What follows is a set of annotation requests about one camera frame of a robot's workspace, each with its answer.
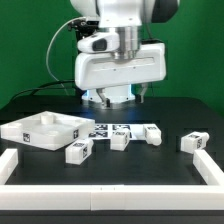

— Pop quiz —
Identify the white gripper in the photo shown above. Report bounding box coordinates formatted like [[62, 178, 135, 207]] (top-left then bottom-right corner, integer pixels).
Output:
[[75, 43, 166, 108]]

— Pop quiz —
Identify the paper sheet with tags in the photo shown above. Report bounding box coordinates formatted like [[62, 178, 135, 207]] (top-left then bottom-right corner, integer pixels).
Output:
[[89, 123, 145, 140]]

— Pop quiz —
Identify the white U-shaped fence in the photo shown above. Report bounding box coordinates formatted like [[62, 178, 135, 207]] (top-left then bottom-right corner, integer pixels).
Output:
[[0, 149, 224, 211]]

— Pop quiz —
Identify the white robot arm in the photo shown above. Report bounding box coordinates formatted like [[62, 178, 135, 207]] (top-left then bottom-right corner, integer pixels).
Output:
[[70, 0, 180, 109]]

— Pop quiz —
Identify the black cable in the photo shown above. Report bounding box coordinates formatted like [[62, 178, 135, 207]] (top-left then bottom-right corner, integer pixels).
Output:
[[9, 79, 78, 103]]

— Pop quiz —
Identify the white square table top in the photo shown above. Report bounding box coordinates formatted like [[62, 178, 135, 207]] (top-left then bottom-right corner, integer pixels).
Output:
[[0, 111, 95, 151]]

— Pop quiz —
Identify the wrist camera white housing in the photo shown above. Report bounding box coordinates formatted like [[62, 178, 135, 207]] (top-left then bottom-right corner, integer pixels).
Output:
[[77, 32, 120, 53]]

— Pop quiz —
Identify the black camera on stand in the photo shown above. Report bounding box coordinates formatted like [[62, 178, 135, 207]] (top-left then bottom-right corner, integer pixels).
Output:
[[68, 18, 100, 91]]

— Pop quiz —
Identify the grey cable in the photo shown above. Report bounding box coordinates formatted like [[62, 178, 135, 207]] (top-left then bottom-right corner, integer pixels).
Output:
[[45, 18, 81, 96]]

